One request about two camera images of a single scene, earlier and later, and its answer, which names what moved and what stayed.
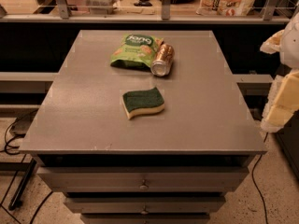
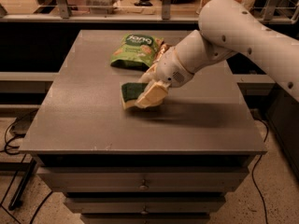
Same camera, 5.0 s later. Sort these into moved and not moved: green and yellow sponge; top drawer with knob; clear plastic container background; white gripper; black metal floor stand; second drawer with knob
Moved: white gripper; green and yellow sponge
Not moved: second drawer with knob; top drawer with knob; black metal floor stand; clear plastic container background
